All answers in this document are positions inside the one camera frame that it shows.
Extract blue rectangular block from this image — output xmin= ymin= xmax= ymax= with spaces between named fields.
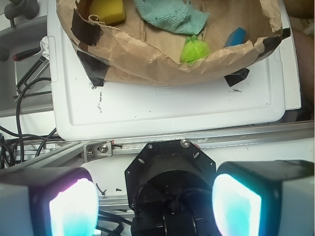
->
xmin=225 ymin=28 xmax=247 ymax=47

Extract yellow sponge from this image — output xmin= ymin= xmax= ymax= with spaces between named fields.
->
xmin=90 ymin=0 xmax=126 ymax=25

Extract green scrubby sponge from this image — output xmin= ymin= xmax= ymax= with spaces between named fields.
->
xmin=180 ymin=35 xmax=210 ymax=64

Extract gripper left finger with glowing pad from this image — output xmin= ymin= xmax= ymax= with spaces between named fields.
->
xmin=0 ymin=167 xmax=99 ymax=236

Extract grey clamp knob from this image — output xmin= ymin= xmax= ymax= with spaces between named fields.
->
xmin=4 ymin=0 xmax=39 ymax=29

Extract aluminium frame rail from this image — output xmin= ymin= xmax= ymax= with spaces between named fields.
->
xmin=13 ymin=120 xmax=315 ymax=169

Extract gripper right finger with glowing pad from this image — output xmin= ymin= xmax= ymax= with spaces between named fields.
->
xmin=212 ymin=160 xmax=315 ymax=236

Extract teal microfiber cloth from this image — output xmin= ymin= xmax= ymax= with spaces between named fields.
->
xmin=134 ymin=0 xmax=210 ymax=35

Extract brown paper bag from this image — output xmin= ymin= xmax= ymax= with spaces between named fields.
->
xmin=56 ymin=0 xmax=283 ymax=86

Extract black cables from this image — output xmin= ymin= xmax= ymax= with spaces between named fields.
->
xmin=0 ymin=55 xmax=59 ymax=169

